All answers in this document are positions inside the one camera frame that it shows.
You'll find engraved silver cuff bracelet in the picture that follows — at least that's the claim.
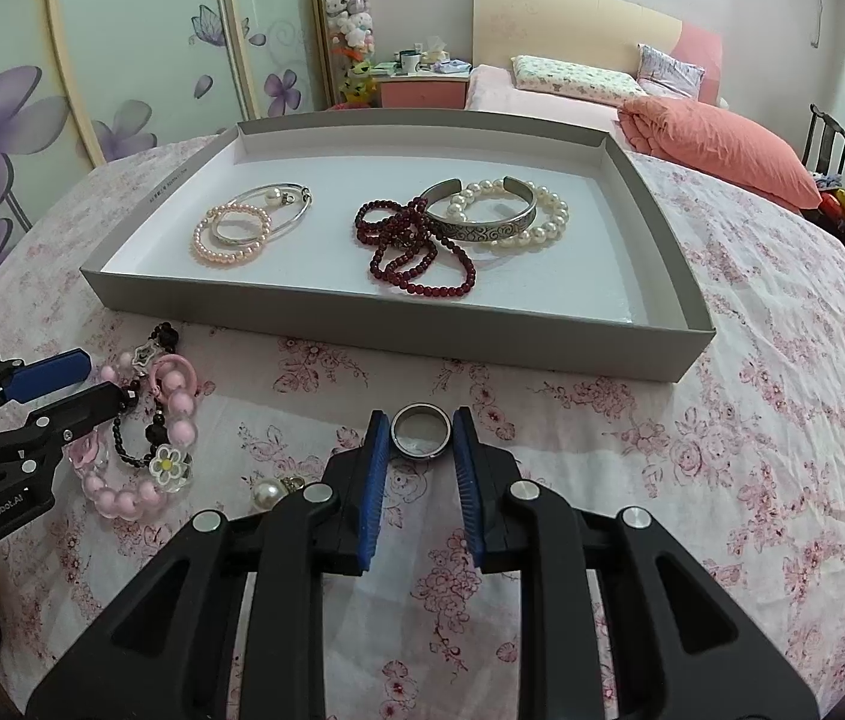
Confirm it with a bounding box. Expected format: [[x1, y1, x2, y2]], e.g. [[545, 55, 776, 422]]
[[422, 176, 541, 245]]

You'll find clear tube of plush toys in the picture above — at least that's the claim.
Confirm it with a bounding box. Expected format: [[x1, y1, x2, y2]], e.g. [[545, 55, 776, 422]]
[[321, 0, 379, 107]]

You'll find silver band ring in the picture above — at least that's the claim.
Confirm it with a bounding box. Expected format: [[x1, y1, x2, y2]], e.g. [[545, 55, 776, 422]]
[[390, 403, 455, 461]]

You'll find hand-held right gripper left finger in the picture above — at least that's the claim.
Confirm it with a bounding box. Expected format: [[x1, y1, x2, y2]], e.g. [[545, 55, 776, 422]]
[[25, 410, 394, 720]]

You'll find bed with beige headboard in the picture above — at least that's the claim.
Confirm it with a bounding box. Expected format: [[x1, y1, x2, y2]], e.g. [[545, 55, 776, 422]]
[[463, 0, 731, 137]]

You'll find pink bead flower bracelet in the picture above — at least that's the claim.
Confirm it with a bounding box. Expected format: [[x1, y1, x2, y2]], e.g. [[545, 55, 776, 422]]
[[66, 356, 200, 521]]

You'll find coral folded duvet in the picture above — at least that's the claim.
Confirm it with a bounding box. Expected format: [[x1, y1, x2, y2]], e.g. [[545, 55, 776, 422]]
[[616, 95, 823, 213]]

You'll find thin silver hoop bangle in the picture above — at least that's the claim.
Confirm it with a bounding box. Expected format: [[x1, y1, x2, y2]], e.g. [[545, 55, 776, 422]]
[[229, 183, 316, 242]]

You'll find black bead bracelet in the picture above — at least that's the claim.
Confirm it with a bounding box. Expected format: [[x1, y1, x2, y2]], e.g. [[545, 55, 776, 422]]
[[109, 322, 184, 470]]

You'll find pink plastic ring charm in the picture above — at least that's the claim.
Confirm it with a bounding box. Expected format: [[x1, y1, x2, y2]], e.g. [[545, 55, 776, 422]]
[[148, 353, 196, 399]]

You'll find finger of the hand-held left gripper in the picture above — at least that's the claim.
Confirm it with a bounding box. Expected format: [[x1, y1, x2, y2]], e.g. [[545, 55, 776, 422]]
[[0, 381, 125, 470], [0, 349, 94, 425]]

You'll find white pearl bracelet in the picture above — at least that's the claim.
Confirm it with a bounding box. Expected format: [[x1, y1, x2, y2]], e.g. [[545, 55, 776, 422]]
[[447, 178, 571, 248]]

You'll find white printed pillow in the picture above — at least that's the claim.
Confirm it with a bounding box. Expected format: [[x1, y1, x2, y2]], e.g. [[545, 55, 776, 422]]
[[510, 55, 646, 105]]

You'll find lilac patterned pillow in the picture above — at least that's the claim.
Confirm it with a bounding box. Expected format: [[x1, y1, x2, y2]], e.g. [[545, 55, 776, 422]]
[[636, 43, 707, 101]]

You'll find dark red bead bracelet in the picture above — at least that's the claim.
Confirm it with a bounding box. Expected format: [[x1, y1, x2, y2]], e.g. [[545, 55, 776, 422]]
[[353, 195, 478, 303]]

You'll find dark wooden chair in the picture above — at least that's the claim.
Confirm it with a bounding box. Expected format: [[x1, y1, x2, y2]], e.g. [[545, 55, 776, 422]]
[[801, 103, 845, 182]]

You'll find small pink pearl bracelet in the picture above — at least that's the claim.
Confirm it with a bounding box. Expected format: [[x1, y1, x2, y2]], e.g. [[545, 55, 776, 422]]
[[193, 203, 274, 268]]

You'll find colourful toy pile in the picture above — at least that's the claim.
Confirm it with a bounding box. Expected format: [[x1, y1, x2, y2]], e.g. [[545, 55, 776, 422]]
[[813, 172, 845, 227]]

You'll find sliding wardrobe with flower print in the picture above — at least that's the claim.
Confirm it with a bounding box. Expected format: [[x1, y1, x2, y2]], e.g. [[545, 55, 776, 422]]
[[0, 0, 335, 310]]

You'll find air conditioner pipe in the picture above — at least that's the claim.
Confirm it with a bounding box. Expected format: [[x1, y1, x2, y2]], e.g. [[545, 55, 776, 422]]
[[808, 0, 844, 47]]

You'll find grey shallow cardboard tray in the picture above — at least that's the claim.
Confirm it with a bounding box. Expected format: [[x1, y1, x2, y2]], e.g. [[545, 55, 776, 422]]
[[79, 109, 718, 383]]

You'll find pink nightstand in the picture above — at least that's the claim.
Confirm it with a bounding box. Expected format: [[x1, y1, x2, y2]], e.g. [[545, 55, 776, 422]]
[[377, 64, 473, 113]]

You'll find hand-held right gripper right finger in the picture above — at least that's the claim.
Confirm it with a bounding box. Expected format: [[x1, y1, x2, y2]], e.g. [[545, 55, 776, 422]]
[[453, 405, 821, 720]]

